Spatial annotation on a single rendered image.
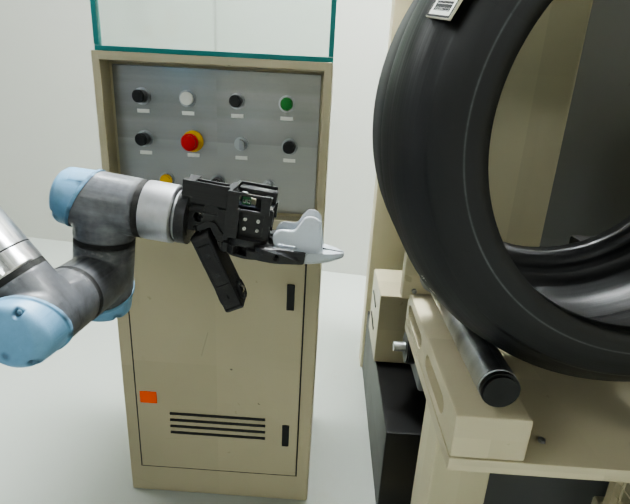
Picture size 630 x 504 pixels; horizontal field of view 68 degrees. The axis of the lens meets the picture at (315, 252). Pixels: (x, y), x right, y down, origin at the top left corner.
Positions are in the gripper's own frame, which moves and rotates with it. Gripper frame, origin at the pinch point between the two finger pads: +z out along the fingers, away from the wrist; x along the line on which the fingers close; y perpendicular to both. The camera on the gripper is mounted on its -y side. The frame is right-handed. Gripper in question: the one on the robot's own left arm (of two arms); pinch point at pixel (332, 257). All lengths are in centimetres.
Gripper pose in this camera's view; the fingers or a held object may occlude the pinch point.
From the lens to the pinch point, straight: 60.5
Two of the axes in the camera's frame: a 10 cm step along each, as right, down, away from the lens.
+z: 9.8, 1.8, 0.2
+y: 1.7, -9.3, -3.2
